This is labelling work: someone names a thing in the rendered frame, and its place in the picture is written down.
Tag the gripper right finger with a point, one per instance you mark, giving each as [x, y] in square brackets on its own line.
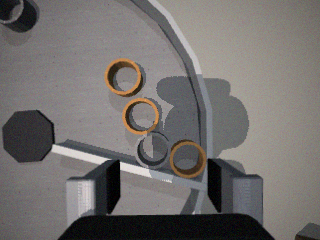
[232, 191]

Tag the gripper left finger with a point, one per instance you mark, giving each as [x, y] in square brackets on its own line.
[96, 193]

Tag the bronze bushing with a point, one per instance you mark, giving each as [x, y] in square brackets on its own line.
[127, 109]
[113, 67]
[196, 170]

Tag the grey steel bushing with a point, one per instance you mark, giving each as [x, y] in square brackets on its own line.
[24, 20]
[151, 164]

